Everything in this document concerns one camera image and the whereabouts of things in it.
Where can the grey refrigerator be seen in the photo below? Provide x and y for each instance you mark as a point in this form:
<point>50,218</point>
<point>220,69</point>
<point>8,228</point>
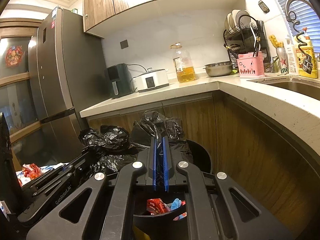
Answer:
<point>62,67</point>

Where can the red patterned plastic bag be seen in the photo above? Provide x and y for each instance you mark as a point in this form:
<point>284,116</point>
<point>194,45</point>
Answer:
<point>31,171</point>

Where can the steel bowl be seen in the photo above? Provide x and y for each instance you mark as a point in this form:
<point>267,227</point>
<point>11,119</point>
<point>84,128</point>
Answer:
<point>218,70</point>

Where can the wooden framed glass door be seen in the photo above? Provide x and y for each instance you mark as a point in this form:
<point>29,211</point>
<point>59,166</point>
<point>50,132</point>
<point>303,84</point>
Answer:
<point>15,100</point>

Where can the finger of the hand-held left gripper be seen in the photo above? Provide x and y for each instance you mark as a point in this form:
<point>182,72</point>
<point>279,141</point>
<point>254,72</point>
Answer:
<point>62,166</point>
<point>62,181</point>

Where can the stone kitchen countertop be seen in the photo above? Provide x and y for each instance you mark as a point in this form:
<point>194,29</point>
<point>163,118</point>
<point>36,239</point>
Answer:
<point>250,97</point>

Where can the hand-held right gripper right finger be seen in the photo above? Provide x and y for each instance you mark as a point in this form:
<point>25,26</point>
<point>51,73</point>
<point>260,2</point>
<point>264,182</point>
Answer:
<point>166,165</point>

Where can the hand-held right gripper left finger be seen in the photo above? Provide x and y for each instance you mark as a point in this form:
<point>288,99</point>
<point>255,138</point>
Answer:
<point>155,165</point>

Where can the steel sink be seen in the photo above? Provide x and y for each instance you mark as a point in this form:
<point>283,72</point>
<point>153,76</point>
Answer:
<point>295,85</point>

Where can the yellow scrub sponge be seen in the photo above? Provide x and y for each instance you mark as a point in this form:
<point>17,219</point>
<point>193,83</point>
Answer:
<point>275,41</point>

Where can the white bottle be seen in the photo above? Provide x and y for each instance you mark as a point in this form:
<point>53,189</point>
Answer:
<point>292,60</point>

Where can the white plate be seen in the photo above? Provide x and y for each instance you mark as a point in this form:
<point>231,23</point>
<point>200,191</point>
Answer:
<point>238,15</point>
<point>229,22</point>

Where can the dark wall socket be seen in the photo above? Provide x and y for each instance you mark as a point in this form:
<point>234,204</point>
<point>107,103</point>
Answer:
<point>124,44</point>

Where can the black plastic bag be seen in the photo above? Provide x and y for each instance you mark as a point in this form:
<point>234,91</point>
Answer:
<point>110,140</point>

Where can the white electric cooker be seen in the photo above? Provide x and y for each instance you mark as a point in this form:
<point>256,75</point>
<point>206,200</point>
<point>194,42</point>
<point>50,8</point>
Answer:
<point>150,81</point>

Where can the blue disposable glove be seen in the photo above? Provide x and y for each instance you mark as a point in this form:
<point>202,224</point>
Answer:
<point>175,203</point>

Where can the yellow detergent bottle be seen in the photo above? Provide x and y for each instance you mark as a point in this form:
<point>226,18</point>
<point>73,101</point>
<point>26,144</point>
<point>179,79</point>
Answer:
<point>313,57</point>

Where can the silver beer can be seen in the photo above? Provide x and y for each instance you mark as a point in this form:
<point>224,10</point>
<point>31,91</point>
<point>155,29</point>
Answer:
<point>282,62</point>

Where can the wooden base cabinets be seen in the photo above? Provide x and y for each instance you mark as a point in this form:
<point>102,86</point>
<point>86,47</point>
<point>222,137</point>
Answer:
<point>237,130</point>

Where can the bundle of dark chopsticks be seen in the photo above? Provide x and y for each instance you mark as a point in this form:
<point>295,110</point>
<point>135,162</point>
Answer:
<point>257,42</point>

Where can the black dish rack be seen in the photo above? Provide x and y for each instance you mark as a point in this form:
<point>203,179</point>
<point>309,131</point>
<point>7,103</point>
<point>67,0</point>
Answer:
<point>231,42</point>

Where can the cooking oil bottle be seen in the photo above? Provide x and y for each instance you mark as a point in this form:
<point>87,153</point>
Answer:
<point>185,72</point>

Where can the pink utensil basket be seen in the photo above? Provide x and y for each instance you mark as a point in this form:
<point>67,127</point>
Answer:
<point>250,66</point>

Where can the black air fryer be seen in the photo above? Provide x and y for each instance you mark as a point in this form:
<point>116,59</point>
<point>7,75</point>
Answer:
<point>118,80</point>

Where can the wooden wall cabinet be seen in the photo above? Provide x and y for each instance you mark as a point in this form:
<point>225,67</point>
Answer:
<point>150,2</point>

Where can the black trash bin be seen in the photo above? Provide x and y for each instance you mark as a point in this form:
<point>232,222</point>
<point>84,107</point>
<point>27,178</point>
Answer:
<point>200,160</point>

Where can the red floral door decoration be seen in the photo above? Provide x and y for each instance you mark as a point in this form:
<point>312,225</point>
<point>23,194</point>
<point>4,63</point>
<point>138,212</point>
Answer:
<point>14,56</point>

